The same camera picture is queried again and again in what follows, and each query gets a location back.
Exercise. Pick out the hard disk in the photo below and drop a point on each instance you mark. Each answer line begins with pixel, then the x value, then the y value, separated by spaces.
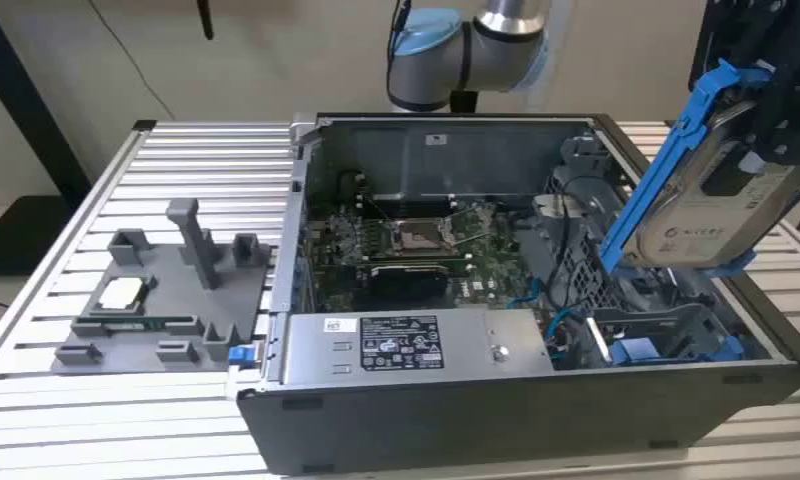
pixel 686 235

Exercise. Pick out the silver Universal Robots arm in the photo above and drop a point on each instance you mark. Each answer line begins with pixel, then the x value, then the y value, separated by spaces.
pixel 433 65

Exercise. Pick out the grey metal disk bay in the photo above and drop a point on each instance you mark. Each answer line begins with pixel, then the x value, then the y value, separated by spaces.
pixel 640 315

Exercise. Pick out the empty blue disk carrier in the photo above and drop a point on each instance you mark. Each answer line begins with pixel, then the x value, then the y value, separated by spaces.
pixel 646 349

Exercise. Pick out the green motherboard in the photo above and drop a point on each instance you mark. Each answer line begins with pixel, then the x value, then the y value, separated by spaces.
pixel 493 250

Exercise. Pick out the CPU socket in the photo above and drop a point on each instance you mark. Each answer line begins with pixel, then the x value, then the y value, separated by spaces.
pixel 420 237

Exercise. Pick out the metal locking lever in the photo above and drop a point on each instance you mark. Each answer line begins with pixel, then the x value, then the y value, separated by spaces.
pixel 380 210

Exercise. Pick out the silver power supply unit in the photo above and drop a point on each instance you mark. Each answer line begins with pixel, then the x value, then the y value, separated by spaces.
pixel 466 340

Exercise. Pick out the black antenna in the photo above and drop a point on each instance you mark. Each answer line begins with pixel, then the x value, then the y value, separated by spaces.
pixel 206 20

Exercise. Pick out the open black PC case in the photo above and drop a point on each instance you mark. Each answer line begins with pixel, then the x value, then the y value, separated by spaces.
pixel 440 425

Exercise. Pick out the blue case latch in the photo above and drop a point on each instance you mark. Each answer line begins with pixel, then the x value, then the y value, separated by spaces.
pixel 241 356

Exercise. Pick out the grey parts rack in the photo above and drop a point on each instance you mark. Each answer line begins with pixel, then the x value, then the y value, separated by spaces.
pixel 173 300

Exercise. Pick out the silver CPU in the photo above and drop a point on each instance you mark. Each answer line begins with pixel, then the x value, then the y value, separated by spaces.
pixel 125 295

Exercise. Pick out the green RAM stick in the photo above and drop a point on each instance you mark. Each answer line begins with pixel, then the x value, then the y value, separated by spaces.
pixel 146 326

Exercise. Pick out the black metal stand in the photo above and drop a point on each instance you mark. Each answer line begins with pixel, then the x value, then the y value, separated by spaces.
pixel 13 75

